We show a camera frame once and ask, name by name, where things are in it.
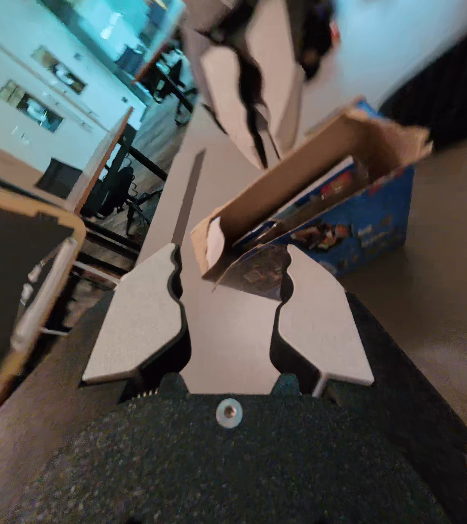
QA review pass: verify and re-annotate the black office chair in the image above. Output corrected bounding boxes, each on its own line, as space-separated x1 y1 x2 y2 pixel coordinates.
82 164 165 240

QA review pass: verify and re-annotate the blue lego set box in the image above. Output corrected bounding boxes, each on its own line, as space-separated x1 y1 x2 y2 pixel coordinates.
189 97 433 299

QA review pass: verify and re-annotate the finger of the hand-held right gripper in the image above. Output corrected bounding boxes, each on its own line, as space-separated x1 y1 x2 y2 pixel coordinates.
199 47 272 169
245 0 307 157

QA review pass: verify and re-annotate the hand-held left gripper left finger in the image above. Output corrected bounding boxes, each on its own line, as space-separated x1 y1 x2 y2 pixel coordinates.
82 243 187 385

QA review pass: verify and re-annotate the wooden desk black frame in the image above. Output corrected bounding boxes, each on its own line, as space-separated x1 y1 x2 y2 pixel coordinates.
66 107 173 246

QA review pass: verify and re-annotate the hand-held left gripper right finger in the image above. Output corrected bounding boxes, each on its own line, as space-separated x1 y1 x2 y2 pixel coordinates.
276 245 376 398

